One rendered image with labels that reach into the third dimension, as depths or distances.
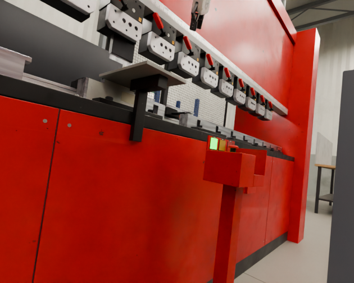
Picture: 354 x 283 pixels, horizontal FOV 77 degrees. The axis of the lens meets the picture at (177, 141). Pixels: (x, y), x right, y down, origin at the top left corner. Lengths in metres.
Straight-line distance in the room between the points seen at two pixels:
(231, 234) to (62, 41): 1.26
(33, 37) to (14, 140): 0.83
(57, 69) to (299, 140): 2.31
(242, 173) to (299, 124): 1.96
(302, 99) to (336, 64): 6.10
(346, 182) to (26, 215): 0.76
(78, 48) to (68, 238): 1.05
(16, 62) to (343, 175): 0.88
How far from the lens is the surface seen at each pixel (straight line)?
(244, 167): 0.83
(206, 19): 1.42
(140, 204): 0.84
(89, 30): 5.91
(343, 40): 9.13
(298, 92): 2.83
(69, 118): 0.67
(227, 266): 0.98
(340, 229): 0.66
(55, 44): 1.42
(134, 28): 0.99
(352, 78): 0.69
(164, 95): 2.13
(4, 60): 0.77
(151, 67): 0.68
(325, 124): 8.33
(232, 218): 0.92
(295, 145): 2.71
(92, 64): 1.48
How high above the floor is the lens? 0.74
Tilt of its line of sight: 4 degrees up
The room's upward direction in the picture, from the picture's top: 7 degrees clockwise
